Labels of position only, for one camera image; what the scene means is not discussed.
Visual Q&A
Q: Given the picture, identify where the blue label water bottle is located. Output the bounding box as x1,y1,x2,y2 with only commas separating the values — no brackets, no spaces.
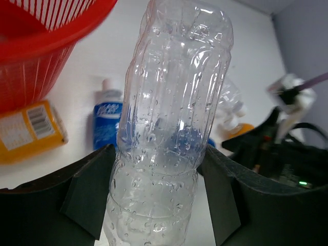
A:
93,78,123,150

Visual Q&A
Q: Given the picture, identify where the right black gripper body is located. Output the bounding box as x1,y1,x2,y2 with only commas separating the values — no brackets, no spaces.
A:
221,107,327,189

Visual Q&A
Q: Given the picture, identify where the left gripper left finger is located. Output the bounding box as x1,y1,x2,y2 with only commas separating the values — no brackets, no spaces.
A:
1,145,116,245

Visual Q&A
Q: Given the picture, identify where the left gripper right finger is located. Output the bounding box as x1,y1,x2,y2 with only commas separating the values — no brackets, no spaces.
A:
201,146,327,245

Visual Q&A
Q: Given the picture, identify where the orange juice bottle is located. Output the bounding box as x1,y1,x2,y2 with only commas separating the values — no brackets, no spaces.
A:
222,123,255,140

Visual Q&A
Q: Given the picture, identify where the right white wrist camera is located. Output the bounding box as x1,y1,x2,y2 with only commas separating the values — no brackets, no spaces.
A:
266,74,317,144

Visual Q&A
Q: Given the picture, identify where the red mesh plastic bin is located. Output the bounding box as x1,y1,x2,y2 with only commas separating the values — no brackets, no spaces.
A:
1,0,116,112

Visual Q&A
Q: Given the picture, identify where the yellow orange carton box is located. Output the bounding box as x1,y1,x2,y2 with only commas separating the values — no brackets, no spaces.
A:
1,100,68,165

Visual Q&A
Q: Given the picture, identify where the large clear plastic bottle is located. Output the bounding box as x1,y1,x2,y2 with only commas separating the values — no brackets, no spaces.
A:
215,76,247,124

